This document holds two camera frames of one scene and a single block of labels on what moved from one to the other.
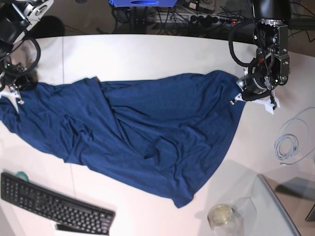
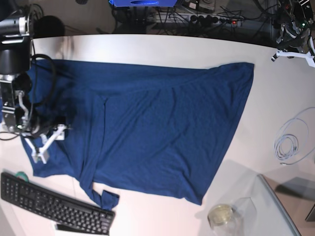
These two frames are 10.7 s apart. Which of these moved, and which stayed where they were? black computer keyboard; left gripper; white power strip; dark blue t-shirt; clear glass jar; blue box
Moved: left gripper; dark blue t-shirt
Stayed: blue box; clear glass jar; white power strip; black computer keyboard
